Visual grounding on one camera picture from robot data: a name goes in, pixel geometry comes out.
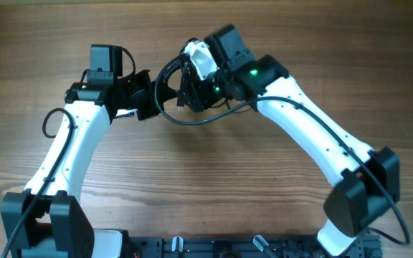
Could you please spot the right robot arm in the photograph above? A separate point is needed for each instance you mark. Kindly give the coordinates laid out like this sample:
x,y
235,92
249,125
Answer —
x,y
365,182

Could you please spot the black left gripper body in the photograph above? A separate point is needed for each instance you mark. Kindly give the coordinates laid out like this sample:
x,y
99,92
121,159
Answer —
x,y
139,94

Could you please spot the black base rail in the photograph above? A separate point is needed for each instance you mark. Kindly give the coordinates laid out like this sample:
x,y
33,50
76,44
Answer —
x,y
179,247

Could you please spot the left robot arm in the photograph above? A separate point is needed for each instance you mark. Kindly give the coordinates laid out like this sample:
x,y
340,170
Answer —
x,y
46,219

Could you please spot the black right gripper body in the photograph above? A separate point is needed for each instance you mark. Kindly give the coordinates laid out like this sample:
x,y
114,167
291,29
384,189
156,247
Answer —
x,y
208,92

